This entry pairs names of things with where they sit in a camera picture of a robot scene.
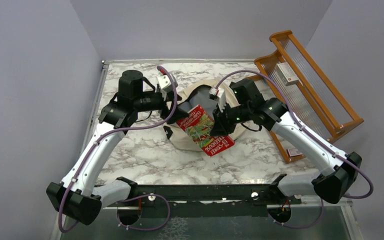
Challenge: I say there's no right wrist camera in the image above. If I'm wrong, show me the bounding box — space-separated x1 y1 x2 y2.
208 87 227 112

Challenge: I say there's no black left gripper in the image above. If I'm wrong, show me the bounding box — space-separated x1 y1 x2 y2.
134 89 190 124

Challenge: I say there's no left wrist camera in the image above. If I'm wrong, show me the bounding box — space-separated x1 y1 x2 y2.
156 73 178 93

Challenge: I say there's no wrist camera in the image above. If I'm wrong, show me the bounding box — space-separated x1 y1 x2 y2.
156 73 178 93
208 87 227 112

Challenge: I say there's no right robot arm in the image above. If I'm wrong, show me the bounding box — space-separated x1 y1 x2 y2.
209 78 362 204

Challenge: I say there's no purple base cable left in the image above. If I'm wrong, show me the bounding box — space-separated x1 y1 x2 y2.
116 194 172 232

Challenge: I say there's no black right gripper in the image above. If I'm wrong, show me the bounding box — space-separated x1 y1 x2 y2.
210 101 252 136

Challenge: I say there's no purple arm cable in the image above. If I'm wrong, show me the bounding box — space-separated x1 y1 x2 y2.
214 69 374 200
57 65 179 233

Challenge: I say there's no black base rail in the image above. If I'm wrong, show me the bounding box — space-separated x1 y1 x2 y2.
109 184 301 218

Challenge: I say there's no red cover book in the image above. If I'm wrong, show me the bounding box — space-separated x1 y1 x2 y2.
176 105 235 157

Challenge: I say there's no wooden rack with clear slats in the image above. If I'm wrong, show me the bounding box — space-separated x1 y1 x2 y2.
254 30 364 144

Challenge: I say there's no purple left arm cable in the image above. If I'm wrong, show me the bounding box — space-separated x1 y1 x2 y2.
57 65 179 233

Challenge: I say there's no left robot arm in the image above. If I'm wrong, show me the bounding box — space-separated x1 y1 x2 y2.
46 66 189 233

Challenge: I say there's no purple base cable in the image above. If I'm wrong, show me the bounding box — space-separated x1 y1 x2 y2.
116 194 172 232
267 198 325 230

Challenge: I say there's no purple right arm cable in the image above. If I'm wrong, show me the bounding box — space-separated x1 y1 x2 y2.
214 69 374 200

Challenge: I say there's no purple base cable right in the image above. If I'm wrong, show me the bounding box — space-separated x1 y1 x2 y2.
267 198 325 230

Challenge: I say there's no cream canvas backpack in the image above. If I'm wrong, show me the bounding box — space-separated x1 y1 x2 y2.
163 80 246 153

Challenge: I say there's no small white red box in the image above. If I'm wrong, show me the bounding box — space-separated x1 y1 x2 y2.
275 62 300 86

